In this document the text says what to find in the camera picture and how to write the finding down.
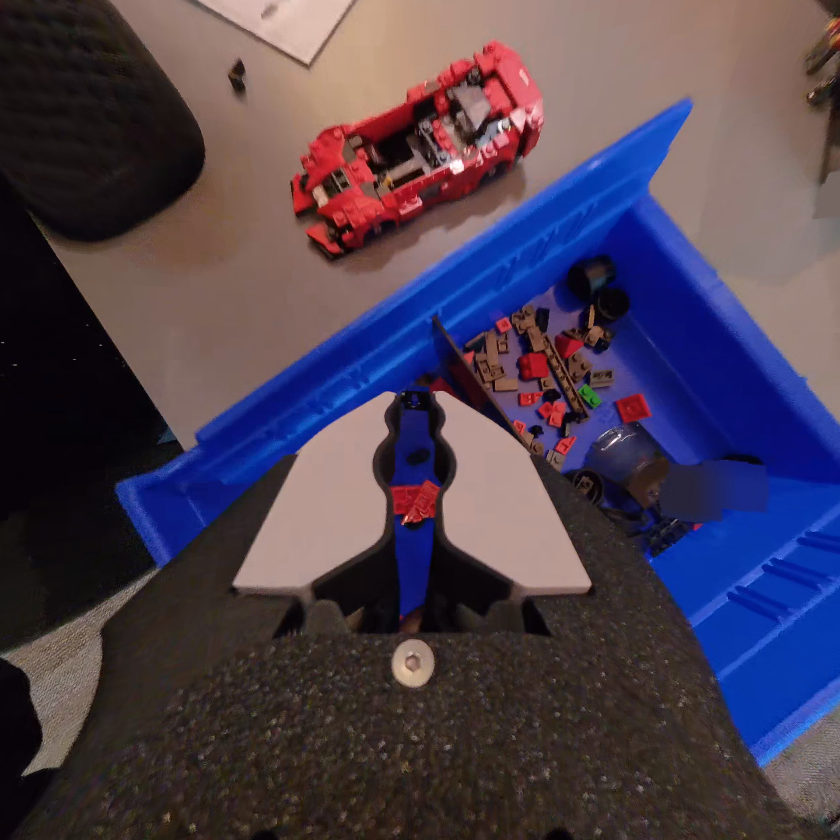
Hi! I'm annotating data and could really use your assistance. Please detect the red lego plate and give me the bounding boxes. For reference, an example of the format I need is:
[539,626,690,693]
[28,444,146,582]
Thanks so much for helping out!
[392,480,442,526]

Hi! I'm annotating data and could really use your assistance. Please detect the blue bin with lego pieces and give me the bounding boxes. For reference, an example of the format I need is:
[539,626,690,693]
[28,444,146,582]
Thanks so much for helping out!
[115,98,840,769]

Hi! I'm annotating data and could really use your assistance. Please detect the white instruction sheet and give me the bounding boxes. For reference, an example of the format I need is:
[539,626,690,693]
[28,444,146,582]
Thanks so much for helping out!
[197,0,358,67]

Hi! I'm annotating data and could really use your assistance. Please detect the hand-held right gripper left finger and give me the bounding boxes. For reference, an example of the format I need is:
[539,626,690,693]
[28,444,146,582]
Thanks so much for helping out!
[231,391,403,599]

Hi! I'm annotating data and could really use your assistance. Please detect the pile of small lego pieces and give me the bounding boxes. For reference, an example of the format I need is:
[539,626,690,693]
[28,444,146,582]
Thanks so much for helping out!
[459,305,652,473]

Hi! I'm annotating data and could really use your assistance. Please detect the red lego car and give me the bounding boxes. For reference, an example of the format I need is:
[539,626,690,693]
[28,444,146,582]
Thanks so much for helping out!
[290,41,546,261]

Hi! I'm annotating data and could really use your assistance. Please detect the black mesh chair back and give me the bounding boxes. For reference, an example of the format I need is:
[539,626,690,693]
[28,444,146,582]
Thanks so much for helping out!
[0,0,206,242]

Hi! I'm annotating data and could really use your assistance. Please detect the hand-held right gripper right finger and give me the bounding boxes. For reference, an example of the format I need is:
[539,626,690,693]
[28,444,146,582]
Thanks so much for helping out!
[430,390,593,599]

